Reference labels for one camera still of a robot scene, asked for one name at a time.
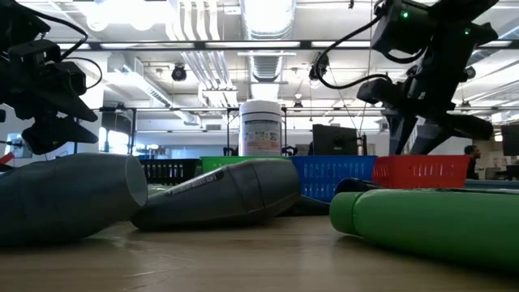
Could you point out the large green bottle ribbed cap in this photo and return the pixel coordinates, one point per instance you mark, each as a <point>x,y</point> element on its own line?
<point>438,227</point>

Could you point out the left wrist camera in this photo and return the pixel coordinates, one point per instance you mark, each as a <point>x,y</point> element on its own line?
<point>34,53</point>

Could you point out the green plastic basket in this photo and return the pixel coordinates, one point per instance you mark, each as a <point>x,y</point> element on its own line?
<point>221,161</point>

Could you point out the red plastic basket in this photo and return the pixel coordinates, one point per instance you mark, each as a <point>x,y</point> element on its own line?
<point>421,172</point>

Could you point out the dark navy bottle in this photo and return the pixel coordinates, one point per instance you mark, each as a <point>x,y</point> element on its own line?
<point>357,185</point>

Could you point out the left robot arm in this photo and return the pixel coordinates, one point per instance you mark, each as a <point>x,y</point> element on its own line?
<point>16,20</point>

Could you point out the person seated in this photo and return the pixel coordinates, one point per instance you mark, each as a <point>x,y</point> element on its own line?
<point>472,162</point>

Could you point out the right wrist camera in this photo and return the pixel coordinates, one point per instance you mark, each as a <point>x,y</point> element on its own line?
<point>375,91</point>

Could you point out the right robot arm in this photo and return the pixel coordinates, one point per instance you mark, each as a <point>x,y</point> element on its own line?
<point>442,20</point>

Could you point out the blue flat tray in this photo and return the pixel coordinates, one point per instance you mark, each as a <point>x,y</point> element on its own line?
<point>492,184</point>

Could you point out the black computer monitor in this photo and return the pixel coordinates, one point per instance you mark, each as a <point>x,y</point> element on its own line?
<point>334,140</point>

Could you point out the black ceiling spot lamp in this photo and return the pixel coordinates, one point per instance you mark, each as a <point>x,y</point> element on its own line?
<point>319,67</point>

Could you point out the blue plastic basket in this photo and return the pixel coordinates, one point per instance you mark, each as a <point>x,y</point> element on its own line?
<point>332,174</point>

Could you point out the white wipes canister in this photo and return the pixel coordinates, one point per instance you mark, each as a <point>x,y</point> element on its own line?
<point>260,127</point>

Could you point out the person behind monitor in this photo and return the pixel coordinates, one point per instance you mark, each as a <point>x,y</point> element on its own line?
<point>310,149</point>

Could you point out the plain grey tapered bottle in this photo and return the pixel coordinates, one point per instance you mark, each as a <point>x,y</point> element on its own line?
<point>69,194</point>

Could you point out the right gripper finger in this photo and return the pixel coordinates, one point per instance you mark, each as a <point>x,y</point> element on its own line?
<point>454,127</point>
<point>399,134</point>

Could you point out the black monitor at room edge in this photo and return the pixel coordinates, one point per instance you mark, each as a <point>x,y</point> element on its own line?
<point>511,140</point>

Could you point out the grey tapered bottle with label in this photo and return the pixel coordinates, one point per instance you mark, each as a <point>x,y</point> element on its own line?
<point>227,194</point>

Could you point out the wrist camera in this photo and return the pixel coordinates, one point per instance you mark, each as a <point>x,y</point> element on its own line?
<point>375,91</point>
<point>34,53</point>

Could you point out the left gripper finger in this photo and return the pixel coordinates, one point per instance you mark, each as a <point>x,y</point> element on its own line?
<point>75,110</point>
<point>57,136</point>

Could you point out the round black ceiling camera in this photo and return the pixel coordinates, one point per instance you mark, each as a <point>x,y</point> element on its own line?
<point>178,73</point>

